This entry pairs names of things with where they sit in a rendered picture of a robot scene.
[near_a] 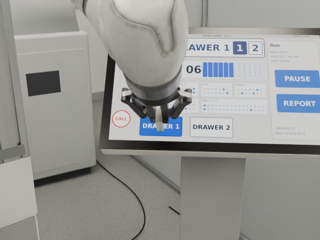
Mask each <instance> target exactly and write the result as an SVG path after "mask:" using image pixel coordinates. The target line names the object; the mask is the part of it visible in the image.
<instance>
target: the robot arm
mask: <svg viewBox="0 0 320 240"><path fill-rule="evenodd" d="M71 1H72V3H73V4H74V5H75V6H76V7H77V8H78V9H79V10H80V11H81V12H82V13H83V14H84V15H85V16H86V18H87V19H88V21H89V22H90V23H91V25H92V26H93V28H94V30H95V31H96V33H97V34H98V36H99V38H100V39H101V41H102V43H103V45H104V46H105V48H106V50H107V52H108V54H109V56H110V57H111V58H112V59H113V60H115V62H116V64H117V65H118V67H119V69H120V70H121V71H122V72H123V75H124V77H125V80H126V83H127V85H128V87H129V89H128V88H122V92H121V102H123V103H125V104H127V105H128V106H129V107H130V108H131V109H132V110H133V111H134V112H135V113H136V114H137V115H138V116H139V117H140V118H142V119H145V118H146V117H149V119H150V121H151V123H156V128H157V132H160V131H161V132H164V124H167V123H169V118H170V117H171V118H172V119H177V118H178V117H179V115H180V114H181V113H182V111H183V110H184V108H185V107H186V106H187V105H189V104H191V103H192V89H185V90H180V87H179V84H180V81H181V77H182V63H183V61H184V59H185V56H186V52H187V47H188V37H189V26H188V15H187V10H186V7H185V3H184V0H71ZM174 100H175V102H174V103H173V105H172V108H171V109H169V103H170V102H172V101H174ZM157 106H160V108H159V107H157Z"/></svg>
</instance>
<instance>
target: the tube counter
mask: <svg viewBox="0 0 320 240"><path fill-rule="evenodd" d="M185 78H216V79H267V73H266V62H253V61H185Z"/></svg>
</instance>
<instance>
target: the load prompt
mask: <svg viewBox="0 0 320 240"><path fill-rule="evenodd" d="M185 57H216V58H265V41H264V39H254V38H188V47H187V52H186V56H185Z"/></svg>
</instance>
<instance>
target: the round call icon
mask: <svg viewBox="0 0 320 240"><path fill-rule="evenodd" d="M131 111H132V110H112V117H111V127H110V128H128V129H130V125H131Z"/></svg>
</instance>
